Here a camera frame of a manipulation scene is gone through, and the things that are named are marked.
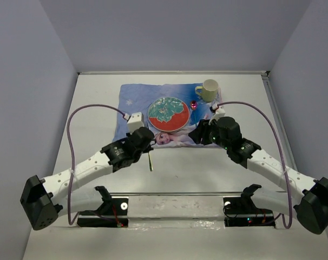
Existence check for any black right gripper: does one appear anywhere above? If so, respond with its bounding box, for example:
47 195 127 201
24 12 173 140
187 118 230 151

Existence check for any iridescent fork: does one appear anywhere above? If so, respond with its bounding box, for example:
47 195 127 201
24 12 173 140
144 121 153 172

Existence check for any gold spoon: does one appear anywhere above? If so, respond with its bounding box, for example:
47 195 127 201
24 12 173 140
190 100 197 121

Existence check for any red and teal plate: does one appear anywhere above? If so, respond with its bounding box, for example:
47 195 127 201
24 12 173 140
147 97 190 132

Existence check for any blue princess print cloth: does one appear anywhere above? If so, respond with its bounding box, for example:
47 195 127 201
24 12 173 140
118 83 222 148

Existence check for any pale yellow mug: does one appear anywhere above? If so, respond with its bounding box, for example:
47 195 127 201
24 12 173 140
195 79 219 103

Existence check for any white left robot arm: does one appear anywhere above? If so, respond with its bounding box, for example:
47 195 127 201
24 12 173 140
20 127 154 231

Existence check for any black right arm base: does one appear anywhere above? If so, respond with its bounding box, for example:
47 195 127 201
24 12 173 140
222 184 276 228

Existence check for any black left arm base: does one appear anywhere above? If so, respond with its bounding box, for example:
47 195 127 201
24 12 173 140
77 186 129 228

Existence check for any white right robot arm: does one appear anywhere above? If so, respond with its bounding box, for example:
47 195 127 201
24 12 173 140
189 116 328 235

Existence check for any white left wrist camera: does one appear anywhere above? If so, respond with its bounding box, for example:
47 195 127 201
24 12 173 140
127 112 145 133

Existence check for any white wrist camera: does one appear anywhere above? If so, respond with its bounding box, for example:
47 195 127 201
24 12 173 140
127 112 145 133
209 104 226 125

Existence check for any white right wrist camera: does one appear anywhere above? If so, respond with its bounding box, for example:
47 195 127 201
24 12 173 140
209 104 226 125

